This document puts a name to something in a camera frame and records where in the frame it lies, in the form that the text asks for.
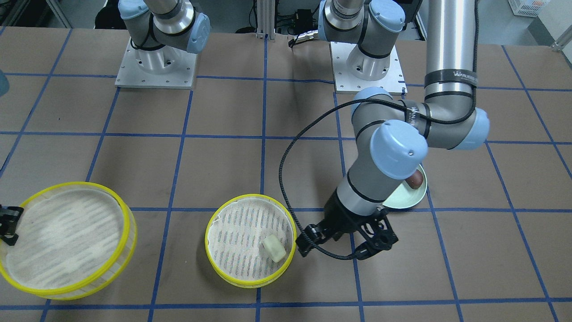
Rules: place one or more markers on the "aluminium frame post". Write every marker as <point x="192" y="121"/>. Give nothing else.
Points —
<point x="266" y="19"/>

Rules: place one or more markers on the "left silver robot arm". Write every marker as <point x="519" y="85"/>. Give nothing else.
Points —
<point x="393" y="137"/>

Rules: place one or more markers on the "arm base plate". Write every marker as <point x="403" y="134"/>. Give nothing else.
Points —
<point x="165" y="68"/>
<point x="354" y="71"/>

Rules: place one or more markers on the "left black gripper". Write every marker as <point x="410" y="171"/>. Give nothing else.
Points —
<point x="340" y="215"/>

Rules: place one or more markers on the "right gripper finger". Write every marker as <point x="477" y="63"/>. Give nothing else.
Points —
<point x="8" y="223"/>

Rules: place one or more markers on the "green plate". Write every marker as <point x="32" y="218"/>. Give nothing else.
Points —
<point x="404" y="197"/>

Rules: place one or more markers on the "cream white bun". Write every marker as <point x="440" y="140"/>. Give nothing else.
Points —
<point x="274" y="248"/>

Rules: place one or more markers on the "brown bun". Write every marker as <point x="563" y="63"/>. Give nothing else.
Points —
<point x="416" y="180"/>

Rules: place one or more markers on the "yellow bamboo steamer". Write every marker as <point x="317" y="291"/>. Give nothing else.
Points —
<point x="234" y="235"/>
<point x="70" y="241"/>

